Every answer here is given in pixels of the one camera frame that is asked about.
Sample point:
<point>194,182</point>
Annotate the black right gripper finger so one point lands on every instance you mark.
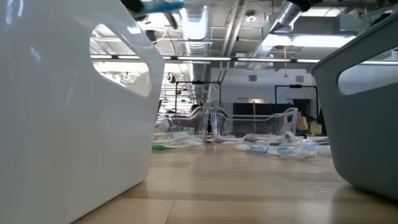
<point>133,4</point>

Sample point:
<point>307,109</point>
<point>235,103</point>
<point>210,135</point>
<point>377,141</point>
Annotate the blue toothbrush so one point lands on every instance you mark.
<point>258,149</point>
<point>311,147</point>
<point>164,6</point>
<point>287,152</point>

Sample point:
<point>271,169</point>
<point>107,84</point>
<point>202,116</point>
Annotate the purple toothbrush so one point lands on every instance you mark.
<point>224,140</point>
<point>288,137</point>
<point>258,139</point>

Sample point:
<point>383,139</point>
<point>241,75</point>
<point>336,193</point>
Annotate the teal plastic bin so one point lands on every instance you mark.
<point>367,140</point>

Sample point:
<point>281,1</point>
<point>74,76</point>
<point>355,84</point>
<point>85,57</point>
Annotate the round ceiling fixture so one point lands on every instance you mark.
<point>250,17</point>

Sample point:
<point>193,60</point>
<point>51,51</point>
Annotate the white plastic bin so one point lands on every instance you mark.
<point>62,124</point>

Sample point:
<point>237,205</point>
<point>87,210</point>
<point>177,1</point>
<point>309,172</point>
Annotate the green wrapped toothbrush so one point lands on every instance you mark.
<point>174,147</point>

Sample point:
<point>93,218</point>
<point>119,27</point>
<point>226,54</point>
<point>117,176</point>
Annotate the black partition panel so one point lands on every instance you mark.
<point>245,109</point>

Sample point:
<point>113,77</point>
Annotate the yellow container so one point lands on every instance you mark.
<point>315,128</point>

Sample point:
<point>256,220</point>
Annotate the silver ventilation duct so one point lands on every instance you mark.
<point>194,31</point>
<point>280,23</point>

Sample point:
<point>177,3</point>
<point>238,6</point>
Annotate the black station frame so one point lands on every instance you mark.
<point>199,82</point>
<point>295,86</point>

